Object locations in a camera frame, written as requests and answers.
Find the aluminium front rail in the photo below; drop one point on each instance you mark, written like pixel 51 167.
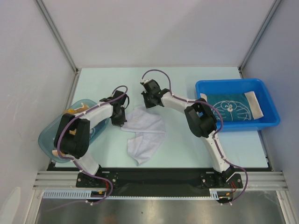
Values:
pixel 257 181

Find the Doraemon teal beige towel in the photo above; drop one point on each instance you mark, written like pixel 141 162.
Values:
pixel 234 107

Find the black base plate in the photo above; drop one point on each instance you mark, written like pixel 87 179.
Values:
pixel 186 180

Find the left aluminium frame post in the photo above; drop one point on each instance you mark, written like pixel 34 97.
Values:
pixel 53 29

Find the aluminium frame post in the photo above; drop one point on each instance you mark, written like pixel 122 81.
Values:
pixel 53 29
pixel 265 24

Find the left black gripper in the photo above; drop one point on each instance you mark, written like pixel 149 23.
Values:
pixel 120 122

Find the lavender white cloth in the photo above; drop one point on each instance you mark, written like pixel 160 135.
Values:
pixel 150 132

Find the orange brown towel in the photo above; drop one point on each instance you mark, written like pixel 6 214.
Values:
pixel 83 108

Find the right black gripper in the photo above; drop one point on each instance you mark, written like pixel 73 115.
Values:
pixel 146 98

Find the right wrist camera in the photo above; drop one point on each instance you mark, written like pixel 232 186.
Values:
pixel 144 81

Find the white cable duct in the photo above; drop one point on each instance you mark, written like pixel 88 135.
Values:
pixel 98 194

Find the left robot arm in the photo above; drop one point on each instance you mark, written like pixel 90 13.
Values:
pixel 72 139

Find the right aluminium frame post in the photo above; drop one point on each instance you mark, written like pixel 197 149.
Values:
pixel 265 24

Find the blue plastic bin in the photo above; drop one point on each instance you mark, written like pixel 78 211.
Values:
pixel 233 86

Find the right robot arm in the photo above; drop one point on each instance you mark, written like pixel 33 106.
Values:
pixel 201 121

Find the teal translucent basket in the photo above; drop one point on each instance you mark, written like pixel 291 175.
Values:
pixel 47 136

